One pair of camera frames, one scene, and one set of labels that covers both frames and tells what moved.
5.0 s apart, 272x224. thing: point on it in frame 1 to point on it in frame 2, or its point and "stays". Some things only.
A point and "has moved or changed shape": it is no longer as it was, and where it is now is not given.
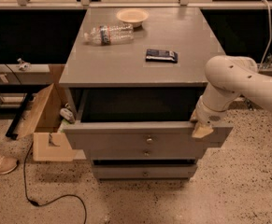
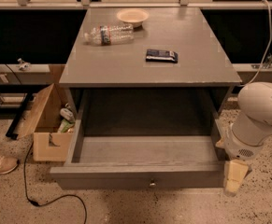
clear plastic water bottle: [110, 34] stays
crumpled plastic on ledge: [23, 65] stays
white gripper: [207, 115] to [238, 147]
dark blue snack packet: [161, 55] stays
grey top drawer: [138, 119] has moved or changed shape
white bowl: [133, 16] stays
